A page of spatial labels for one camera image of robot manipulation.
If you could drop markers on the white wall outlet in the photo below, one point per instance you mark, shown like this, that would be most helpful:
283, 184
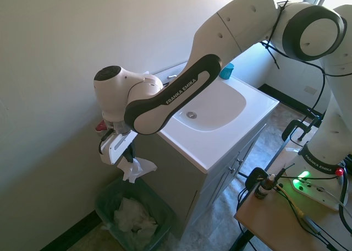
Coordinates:
310, 90

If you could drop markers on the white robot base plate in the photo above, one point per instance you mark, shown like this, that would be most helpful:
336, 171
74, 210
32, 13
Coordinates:
316, 191

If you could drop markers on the white ceramic sink basin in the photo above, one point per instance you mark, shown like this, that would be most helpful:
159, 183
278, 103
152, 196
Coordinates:
220, 130

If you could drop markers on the brown dropper bottle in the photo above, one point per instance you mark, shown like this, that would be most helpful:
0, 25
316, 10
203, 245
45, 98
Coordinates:
263, 187

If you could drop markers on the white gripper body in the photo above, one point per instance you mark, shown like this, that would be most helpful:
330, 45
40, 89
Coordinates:
116, 146

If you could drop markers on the red round button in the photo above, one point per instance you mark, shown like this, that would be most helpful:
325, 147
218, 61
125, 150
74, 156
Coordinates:
340, 171

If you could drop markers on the metal cabinet knob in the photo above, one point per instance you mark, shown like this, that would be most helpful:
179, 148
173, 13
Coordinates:
239, 160
232, 170

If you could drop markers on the white Franka Panda arm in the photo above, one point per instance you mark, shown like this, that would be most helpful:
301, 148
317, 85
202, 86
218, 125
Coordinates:
176, 94

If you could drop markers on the wooden table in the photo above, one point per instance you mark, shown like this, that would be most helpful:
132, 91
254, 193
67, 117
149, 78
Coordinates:
272, 223

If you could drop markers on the red plastic object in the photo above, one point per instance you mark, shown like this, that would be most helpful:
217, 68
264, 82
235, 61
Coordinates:
100, 126

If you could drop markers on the chrome sink drain stopper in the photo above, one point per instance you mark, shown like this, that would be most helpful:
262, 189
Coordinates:
191, 114

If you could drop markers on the black table clamp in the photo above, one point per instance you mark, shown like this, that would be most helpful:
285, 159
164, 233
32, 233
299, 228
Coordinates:
298, 127

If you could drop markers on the chrome sink faucet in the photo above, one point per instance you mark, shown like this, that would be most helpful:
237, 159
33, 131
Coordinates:
171, 76

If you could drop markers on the blue plastic cup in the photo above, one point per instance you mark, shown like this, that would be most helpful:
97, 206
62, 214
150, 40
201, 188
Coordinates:
226, 72

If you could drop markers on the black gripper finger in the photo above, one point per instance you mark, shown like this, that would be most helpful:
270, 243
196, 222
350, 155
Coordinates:
129, 155
134, 151

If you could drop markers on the white tissue pile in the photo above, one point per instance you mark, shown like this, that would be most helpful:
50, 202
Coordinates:
134, 216

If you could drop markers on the dark green trash bin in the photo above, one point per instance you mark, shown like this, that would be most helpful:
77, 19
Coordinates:
162, 215

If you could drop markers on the black baseboard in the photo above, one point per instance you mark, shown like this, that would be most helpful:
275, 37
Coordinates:
68, 231
291, 98

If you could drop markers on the grey vanity cabinet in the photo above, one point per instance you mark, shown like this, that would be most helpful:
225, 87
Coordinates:
176, 179

